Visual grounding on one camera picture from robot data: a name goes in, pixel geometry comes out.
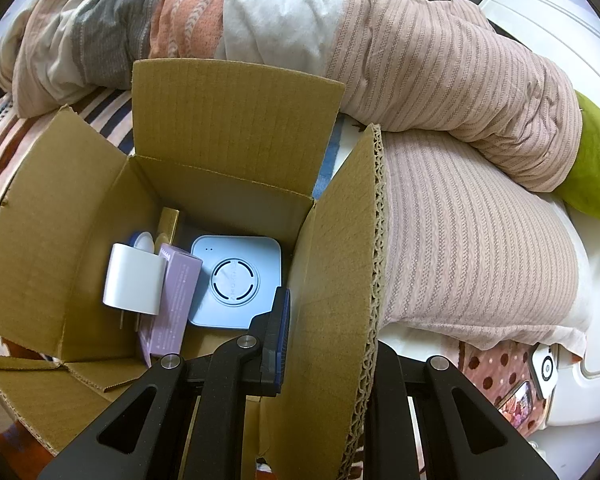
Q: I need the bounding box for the lilac rectangular box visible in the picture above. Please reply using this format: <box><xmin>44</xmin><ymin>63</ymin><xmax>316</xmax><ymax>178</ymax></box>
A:
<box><xmin>138</xmin><ymin>244</ymin><xmax>202</xmax><ymax>366</ymax></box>

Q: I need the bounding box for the white power adapter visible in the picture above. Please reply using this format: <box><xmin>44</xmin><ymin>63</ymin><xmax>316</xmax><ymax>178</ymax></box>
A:
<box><xmin>102</xmin><ymin>243</ymin><xmax>166</xmax><ymax>316</ymax></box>

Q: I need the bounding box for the brown cardboard box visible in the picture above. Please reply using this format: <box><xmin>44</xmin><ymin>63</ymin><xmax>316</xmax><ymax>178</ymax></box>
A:
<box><xmin>0</xmin><ymin>59</ymin><xmax>385</xmax><ymax>479</ymax></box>

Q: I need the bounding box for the smartphone with lit screen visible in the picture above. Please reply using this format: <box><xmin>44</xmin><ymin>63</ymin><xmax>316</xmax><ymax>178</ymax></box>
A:
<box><xmin>498</xmin><ymin>380</ymin><xmax>536</xmax><ymax>430</ymax></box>

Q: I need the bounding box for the pink polka dot cloth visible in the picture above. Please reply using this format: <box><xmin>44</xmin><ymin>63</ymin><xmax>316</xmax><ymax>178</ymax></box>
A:
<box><xmin>458</xmin><ymin>340</ymin><xmax>547</xmax><ymax>437</ymax></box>

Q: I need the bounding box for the white square tag device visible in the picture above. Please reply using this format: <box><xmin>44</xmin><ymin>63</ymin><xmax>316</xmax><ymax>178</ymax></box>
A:
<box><xmin>530</xmin><ymin>344</ymin><xmax>558</xmax><ymax>400</ymax></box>

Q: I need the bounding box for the light blue square device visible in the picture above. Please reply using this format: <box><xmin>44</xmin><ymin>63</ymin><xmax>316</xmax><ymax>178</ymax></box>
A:
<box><xmin>188</xmin><ymin>235</ymin><xmax>283</xmax><ymax>330</ymax></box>

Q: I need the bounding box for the blue white round container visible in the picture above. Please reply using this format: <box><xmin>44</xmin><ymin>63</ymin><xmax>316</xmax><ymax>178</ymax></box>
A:
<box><xmin>129</xmin><ymin>231</ymin><xmax>155</xmax><ymax>254</ymax></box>

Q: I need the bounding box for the small tan cardboard box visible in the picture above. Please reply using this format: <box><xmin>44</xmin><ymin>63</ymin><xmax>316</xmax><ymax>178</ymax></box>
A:
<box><xmin>155</xmin><ymin>207</ymin><xmax>181</xmax><ymax>252</ymax></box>

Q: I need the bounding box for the pink ribbed pillow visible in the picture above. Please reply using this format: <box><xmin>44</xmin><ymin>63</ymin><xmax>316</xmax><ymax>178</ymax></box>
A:
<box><xmin>380</xmin><ymin>130</ymin><xmax>593</xmax><ymax>356</ymax></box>

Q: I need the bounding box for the green plush cushion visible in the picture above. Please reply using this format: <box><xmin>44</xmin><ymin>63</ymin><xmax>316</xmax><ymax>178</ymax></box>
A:
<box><xmin>554</xmin><ymin>92</ymin><xmax>600</xmax><ymax>220</ymax></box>

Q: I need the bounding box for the striped fleece blanket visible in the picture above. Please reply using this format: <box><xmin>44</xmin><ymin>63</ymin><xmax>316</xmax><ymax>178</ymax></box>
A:
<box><xmin>0</xmin><ymin>89</ymin><xmax>134</xmax><ymax>201</ymax></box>

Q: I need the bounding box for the rolled striped duvet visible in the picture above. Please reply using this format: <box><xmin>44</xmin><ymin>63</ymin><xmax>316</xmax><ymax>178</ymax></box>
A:
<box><xmin>0</xmin><ymin>0</ymin><xmax>583</xmax><ymax>193</ymax></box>

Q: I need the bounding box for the white bed headboard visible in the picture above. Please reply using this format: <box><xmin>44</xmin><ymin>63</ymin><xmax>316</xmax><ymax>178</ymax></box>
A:
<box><xmin>480</xmin><ymin>0</ymin><xmax>600</xmax><ymax>426</ymax></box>

